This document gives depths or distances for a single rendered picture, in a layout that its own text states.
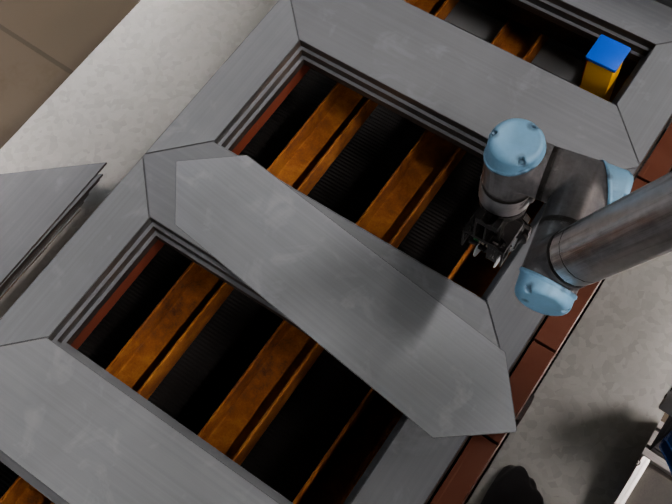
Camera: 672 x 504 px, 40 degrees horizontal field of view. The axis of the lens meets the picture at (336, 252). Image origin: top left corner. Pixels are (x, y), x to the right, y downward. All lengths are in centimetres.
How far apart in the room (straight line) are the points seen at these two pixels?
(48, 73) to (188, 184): 142
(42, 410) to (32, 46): 173
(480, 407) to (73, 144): 95
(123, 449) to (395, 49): 86
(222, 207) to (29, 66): 153
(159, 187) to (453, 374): 61
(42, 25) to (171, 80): 126
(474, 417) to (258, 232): 47
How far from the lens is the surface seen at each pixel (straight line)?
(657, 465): 215
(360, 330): 148
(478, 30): 202
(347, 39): 177
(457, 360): 146
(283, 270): 153
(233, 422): 165
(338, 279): 151
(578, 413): 166
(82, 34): 305
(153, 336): 173
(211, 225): 159
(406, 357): 146
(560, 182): 122
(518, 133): 122
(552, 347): 153
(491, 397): 145
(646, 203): 98
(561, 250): 111
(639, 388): 169
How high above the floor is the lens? 225
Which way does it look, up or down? 65 degrees down
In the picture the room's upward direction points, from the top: 9 degrees counter-clockwise
